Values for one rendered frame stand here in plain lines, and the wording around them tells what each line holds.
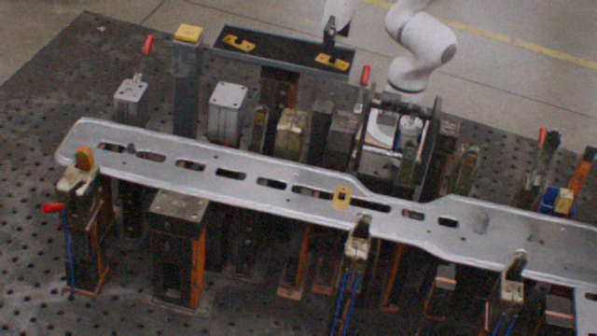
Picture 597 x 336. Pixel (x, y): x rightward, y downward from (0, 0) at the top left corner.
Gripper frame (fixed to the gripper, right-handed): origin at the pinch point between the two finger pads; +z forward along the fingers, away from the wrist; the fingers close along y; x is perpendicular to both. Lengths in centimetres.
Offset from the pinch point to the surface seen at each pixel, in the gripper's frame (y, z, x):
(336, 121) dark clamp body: 11.7, 15.1, 7.9
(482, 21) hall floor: -266, 123, -3
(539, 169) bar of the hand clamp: 2, 13, 59
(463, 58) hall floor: -218, 123, -1
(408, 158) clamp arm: 13.0, 16.4, 28.2
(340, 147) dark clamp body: 14.3, 20.1, 11.1
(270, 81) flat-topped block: 6.2, 15.1, -14.0
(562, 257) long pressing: 18, 23, 72
